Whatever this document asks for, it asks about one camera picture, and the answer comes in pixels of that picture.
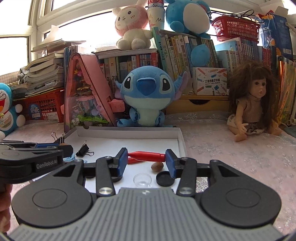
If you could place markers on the brown-haired doll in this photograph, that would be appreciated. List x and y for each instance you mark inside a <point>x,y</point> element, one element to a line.
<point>252,97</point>

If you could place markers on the red plastic basket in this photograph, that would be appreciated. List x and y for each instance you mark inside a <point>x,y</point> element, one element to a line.
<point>228,27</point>

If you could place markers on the red plastic crate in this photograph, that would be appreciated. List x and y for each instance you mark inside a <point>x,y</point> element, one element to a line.
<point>44,106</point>

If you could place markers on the pink bunny plush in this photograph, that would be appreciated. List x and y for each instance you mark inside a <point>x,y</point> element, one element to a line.
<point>130,24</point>

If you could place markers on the white cardboard tray box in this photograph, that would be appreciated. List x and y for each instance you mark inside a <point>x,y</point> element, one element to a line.
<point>107,141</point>

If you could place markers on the paper cup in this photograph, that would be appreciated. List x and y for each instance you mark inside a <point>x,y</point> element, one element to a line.
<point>156,14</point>

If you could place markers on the black binder clip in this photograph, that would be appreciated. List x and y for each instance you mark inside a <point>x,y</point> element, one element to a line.
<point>58,140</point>
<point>84,150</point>

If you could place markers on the blue hair clip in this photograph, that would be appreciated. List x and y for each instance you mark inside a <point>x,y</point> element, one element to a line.
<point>69,159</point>

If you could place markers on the black round cap lid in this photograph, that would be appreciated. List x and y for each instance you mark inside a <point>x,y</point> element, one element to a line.
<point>164,179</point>

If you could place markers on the black binder clip on tray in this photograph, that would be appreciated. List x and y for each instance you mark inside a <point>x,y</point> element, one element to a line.
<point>58,140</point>

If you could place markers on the clear plastic round dish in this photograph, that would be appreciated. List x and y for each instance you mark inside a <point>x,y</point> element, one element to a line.
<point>142,180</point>

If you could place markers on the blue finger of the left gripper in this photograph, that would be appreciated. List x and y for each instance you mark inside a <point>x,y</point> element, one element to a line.
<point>46,145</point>

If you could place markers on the pink triangular toy house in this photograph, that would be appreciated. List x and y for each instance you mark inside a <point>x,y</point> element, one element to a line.
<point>89,100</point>

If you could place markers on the red crayon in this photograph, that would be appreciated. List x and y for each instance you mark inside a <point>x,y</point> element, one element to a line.
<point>147,156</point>
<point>132,160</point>

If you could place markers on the Stitch plush toy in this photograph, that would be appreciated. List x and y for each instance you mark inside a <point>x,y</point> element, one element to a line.
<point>148,90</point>

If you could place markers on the white stationery box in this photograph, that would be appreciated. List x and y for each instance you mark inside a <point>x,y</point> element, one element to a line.
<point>210,81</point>

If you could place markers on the person's hand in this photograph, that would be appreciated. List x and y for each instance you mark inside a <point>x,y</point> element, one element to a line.
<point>5,215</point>

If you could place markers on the Doraemon plush toy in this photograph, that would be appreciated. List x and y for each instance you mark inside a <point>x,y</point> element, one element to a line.
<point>11,117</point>

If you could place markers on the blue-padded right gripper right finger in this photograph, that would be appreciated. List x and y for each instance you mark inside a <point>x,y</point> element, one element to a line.
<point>185,169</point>

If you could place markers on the row of books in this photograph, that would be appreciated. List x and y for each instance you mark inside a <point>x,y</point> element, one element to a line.
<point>171,51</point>

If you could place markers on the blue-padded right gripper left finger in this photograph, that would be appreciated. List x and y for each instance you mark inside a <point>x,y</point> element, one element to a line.
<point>105,168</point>

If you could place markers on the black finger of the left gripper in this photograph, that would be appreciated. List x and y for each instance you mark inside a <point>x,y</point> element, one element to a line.
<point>67,150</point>

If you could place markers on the blue round plush toy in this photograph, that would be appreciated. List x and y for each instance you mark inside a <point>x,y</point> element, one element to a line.
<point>191,17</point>

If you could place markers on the wooden drawer organizer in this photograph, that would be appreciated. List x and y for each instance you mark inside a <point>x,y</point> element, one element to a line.
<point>193,103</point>

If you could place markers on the stack of papers and books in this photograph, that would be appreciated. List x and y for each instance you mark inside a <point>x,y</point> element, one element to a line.
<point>45,73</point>

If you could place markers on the white pipe rack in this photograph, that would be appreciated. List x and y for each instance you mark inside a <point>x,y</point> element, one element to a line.
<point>291,122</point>

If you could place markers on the small black cup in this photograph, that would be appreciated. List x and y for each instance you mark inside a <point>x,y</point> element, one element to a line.
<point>116,178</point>

